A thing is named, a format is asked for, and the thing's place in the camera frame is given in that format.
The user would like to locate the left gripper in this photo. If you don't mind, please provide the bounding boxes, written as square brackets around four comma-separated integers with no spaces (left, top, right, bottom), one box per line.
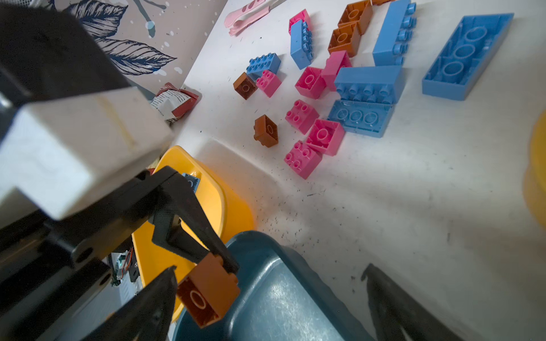
[1,167,240,340]

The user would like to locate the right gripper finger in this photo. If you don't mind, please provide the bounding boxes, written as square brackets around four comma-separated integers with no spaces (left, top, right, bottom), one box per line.
[361,264,461,340]

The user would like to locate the brown lego brick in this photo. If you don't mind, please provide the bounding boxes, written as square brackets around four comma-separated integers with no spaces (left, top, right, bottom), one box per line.
[254,115,279,148]
[233,72,257,100]
[176,253,240,329]

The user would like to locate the blue lego brick slanted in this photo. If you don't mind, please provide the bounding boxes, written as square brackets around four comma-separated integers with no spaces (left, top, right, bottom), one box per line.
[182,173,200,193]

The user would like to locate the blue lego brick long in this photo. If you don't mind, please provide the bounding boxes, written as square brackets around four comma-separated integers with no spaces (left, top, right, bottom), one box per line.
[290,20,314,70]

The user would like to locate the pink lego brick top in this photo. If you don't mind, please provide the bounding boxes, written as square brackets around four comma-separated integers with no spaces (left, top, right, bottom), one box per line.
[289,9,311,34]

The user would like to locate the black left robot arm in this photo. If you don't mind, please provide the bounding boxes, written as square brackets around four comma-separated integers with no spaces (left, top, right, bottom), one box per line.
[1,4,240,340]

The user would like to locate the yellow tray front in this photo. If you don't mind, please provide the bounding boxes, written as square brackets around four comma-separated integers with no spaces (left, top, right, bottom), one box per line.
[131,145,255,323]

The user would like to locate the yellow tray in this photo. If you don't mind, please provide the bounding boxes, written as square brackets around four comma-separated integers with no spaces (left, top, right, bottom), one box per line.
[523,112,545,228]
[131,145,255,323]

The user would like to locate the dark teal tray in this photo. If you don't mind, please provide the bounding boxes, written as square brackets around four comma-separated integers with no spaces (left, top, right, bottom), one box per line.
[173,231,372,340]

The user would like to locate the red snack bag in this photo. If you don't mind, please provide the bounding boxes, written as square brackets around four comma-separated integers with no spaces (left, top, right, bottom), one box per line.
[150,82,200,124]

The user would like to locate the pink lego brick bottom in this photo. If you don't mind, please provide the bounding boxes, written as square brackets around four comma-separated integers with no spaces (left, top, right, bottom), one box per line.
[284,141,322,180]

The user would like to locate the pink lego brick small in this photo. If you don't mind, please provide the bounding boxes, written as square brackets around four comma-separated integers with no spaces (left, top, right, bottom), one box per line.
[305,119,345,156]

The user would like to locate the yellow tray right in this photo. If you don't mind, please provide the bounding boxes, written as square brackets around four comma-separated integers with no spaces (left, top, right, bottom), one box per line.
[523,112,545,228]

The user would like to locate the large blue lego brick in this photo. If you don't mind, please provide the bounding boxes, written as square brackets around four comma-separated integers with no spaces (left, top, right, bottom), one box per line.
[328,65,405,138]

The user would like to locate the blue lego brick upright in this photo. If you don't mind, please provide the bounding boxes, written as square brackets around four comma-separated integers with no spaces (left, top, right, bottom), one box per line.
[373,0,417,66]

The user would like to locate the brown lego stack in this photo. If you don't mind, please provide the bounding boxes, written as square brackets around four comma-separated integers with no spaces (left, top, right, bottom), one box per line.
[328,1,373,58]

